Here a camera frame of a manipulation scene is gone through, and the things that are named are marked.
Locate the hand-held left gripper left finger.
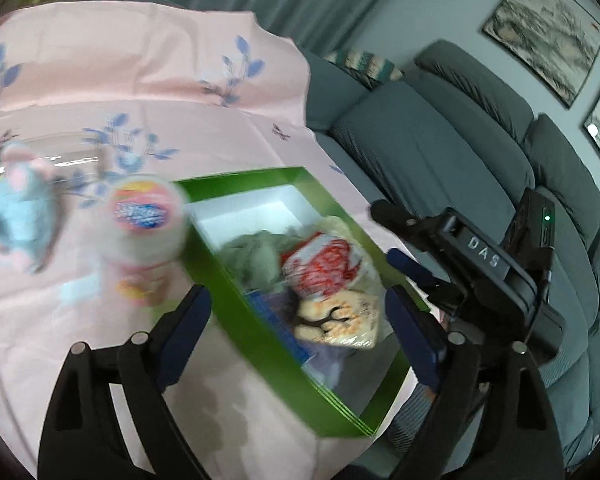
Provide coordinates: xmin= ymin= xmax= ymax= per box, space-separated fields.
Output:
xmin=37 ymin=285 xmax=212 ymax=480

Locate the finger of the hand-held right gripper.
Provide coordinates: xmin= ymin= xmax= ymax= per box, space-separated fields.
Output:
xmin=370 ymin=200 xmax=453 ymax=262
xmin=387 ymin=247 xmax=461 ymax=307

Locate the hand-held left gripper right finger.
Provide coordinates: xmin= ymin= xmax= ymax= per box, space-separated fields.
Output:
xmin=385 ymin=285 xmax=566 ymax=480

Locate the green cardboard box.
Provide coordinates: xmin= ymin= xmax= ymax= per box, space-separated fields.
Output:
xmin=172 ymin=166 xmax=431 ymax=440

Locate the small blue white carton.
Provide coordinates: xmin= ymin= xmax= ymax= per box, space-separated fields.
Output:
xmin=245 ymin=290 xmax=321 ymax=366

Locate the purple knit cloth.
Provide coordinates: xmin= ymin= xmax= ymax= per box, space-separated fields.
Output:
xmin=272 ymin=290 xmax=353 ymax=391

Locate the green fluffy cloth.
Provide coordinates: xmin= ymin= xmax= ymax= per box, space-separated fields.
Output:
xmin=220 ymin=230 xmax=293 ymax=288

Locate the grey sofa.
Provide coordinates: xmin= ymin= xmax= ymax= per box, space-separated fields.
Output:
xmin=300 ymin=40 xmax=600 ymax=480

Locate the pink gum jar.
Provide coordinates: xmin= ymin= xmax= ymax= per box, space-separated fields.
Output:
xmin=101 ymin=172 xmax=190 ymax=307

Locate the light blue knit cloth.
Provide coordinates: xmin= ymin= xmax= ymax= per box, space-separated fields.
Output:
xmin=60 ymin=277 xmax=108 ymax=307

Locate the striped pillow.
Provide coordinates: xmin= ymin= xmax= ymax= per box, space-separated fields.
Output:
xmin=325 ymin=49 xmax=405 ymax=92

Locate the blue plush mouse toy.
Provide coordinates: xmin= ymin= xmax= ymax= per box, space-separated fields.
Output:
xmin=0 ymin=141 xmax=63 ymax=275

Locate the clear glass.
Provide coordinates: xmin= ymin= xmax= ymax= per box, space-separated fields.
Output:
xmin=0 ymin=131 xmax=111 ymax=186

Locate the pink printed tablecloth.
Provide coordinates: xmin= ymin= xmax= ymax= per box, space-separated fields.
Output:
xmin=0 ymin=0 xmax=421 ymax=471

